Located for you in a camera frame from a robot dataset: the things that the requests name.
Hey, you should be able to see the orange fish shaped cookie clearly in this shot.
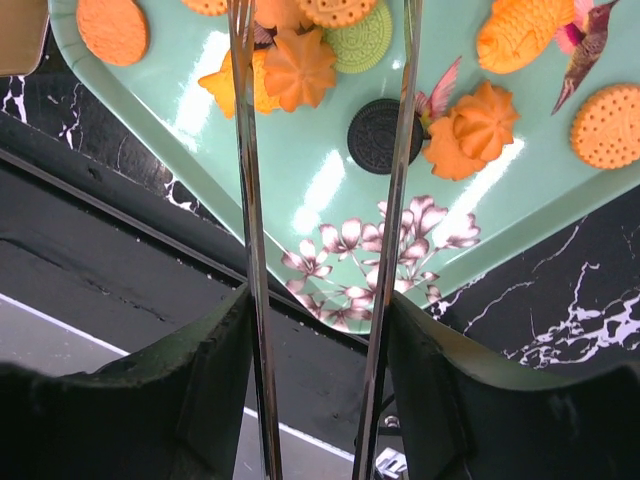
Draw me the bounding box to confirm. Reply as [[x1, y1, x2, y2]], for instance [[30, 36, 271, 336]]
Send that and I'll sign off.
[[476, 0, 594, 74]]

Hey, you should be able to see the green sandwich cookie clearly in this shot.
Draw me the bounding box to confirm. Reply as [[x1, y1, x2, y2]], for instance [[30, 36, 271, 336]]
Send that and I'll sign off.
[[324, 1, 393, 74]]

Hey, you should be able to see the bear print tin lid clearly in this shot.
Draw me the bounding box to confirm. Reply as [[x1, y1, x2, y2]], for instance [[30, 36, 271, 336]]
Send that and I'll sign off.
[[0, 0, 49, 77]]

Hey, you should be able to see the black sandwich cookie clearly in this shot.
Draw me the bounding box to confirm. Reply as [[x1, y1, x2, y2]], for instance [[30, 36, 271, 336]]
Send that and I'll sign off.
[[347, 99, 400, 175]]

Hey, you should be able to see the round dotted orange biscuit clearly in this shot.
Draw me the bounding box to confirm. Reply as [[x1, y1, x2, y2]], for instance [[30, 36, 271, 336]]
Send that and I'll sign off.
[[570, 83, 639, 170]]

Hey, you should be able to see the orange star cookie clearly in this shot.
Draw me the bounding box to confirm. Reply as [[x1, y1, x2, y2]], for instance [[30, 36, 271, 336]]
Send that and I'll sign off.
[[198, 49, 280, 119]]

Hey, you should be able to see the orange biscuit top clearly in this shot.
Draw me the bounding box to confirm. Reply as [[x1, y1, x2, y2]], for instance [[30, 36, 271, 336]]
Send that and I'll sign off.
[[297, 0, 378, 28]]

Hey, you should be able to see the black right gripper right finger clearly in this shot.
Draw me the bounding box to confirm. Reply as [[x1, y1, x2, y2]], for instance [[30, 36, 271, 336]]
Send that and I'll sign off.
[[388, 295, 639, 479]]

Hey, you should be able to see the mint green floral tray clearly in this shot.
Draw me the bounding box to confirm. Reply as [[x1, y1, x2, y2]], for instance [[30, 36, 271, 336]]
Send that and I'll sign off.
[[49, 1, 639, 334]]

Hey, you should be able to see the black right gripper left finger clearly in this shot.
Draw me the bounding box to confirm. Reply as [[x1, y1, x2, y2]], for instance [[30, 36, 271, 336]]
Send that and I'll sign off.
[[1, 287, 251, 479]]

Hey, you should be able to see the orange flower swirl cookie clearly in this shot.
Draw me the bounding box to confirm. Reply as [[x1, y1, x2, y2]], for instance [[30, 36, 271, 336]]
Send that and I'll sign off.
[[422, 81, 520, 181]]

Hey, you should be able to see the round orange cookie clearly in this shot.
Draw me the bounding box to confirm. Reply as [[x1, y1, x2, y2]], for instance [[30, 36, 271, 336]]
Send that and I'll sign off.
[[76, 0, 150, 67]]

